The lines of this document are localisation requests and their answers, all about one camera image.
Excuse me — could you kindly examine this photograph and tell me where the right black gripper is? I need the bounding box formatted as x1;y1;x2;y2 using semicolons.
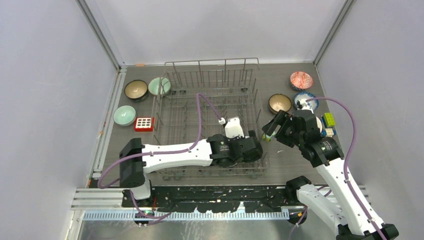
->
262;109;304;148

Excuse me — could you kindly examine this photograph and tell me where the brown striped bowl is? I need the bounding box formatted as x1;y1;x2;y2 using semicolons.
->
268;93;292;114

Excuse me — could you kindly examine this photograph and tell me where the blue floral white bowl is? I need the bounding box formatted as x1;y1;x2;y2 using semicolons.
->
294;91;319;111

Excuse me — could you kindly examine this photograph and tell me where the red blue zigzag bowl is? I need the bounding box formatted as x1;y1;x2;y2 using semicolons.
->
289;71;314;91

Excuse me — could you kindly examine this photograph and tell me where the grey wire dish rack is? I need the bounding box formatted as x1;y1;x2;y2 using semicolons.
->
150;57;270;182

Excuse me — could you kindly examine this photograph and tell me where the celadon green bowl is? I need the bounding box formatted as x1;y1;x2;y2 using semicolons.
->
113;105;136;127
148;77;172;96

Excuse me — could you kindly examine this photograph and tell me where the dark teal bowl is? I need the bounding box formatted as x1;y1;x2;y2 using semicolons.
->
124;79;149;102

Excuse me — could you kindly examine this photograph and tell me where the plain beige bowl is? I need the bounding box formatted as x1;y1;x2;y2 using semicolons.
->
315;116;323;133

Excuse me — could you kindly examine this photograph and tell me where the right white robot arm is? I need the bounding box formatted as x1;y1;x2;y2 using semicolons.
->
262;110;399;240

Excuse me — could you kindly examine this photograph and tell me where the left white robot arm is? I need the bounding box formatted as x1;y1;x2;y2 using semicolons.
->
119;130;264;207

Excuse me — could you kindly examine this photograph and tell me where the green owl puzzle piece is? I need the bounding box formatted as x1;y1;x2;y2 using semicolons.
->
262;131;276;142

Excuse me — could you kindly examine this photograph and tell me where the toy block car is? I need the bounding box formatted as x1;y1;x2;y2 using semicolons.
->
321;112;337;138

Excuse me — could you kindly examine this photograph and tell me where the red window toy block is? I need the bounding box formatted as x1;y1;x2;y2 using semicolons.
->
134;117;155;132

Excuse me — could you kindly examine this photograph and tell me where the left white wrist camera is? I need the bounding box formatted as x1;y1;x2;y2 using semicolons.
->
218;116;245;139

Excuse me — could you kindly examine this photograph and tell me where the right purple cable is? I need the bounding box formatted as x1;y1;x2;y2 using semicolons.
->
288;96;388;240

